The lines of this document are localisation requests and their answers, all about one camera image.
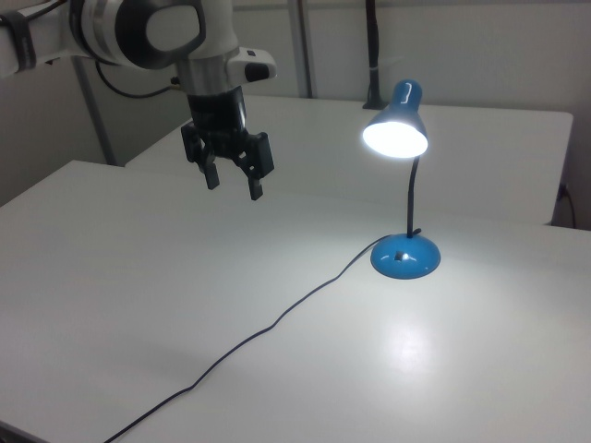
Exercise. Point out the black gripper silver flange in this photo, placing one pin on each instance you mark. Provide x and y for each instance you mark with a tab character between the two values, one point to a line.
217	108

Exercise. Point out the grey partition post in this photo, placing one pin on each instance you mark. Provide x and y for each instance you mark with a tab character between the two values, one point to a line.
302	46

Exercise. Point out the black pole with base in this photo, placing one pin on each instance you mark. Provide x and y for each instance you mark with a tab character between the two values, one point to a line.
373	55

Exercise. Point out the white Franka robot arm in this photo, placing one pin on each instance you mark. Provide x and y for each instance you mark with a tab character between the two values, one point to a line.
55	32

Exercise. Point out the blue gooseneck desk lamp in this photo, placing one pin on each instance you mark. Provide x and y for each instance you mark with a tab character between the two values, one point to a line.
406	260

